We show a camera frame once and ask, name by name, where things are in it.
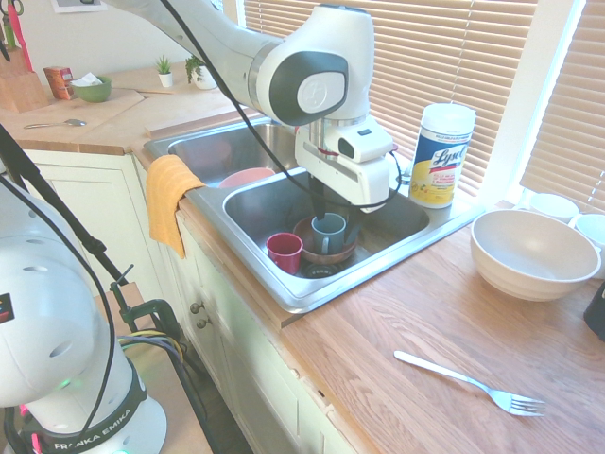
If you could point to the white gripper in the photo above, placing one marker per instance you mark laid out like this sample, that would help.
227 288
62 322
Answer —
350 182

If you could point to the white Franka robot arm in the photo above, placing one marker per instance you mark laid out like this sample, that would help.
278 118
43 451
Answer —
312 47

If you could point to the black sink drain strainer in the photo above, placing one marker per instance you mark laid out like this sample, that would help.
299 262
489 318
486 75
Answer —
319 271

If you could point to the stainless steel double sink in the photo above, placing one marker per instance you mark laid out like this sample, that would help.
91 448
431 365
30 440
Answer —
264 203

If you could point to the silver metal fork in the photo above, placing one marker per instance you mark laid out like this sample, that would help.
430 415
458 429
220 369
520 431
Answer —
454 374

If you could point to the grey mug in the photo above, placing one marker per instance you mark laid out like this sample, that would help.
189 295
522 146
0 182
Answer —
331 232

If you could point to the brown wooden bowl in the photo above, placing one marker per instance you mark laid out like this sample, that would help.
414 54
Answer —
331 259

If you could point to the red plastic cup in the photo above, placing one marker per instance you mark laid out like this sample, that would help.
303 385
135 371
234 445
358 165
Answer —
283 255

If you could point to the pink plastic bowl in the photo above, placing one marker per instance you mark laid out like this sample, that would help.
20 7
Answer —
246 177

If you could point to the Lysol wipes canister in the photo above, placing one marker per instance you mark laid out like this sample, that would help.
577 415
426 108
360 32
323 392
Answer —
439 161

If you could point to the brass cabinet knob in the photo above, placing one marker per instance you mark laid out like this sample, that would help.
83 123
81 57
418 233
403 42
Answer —
203 323
195 308

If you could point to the orange dish cloth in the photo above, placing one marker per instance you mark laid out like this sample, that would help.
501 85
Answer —
165 198

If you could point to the wide wooden window blind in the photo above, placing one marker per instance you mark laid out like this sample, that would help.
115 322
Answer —
425 57

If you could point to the large beige bowl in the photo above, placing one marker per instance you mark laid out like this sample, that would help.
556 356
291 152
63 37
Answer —
529 250

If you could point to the trailing potted plant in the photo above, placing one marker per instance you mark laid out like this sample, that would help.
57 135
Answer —
201 78

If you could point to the small white cup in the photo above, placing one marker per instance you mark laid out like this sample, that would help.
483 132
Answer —
553 205

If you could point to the thin wooden stick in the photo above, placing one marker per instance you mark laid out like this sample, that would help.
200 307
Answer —
156 91

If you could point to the small potted plant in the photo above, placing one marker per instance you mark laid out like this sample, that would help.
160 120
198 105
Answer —
165 75

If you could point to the white ceramic bowl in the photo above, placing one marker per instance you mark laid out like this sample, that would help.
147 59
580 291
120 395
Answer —
593 229

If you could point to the green bowl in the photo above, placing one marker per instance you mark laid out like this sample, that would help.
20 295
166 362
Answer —
94 93

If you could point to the dark container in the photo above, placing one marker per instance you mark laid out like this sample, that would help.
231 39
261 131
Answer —
596 312

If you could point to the silver metal spoon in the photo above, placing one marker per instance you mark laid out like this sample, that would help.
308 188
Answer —
75 122

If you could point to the black stand pole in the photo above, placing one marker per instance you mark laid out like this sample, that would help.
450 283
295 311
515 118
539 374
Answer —
57 203

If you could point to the white crumpled napkin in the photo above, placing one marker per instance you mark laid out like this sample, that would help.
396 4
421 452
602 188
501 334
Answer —
85 80

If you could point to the orange cardboard box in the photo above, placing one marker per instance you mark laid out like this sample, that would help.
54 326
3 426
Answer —
57 82

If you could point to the wooden knife block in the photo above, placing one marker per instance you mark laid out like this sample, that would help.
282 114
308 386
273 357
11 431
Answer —
21 87

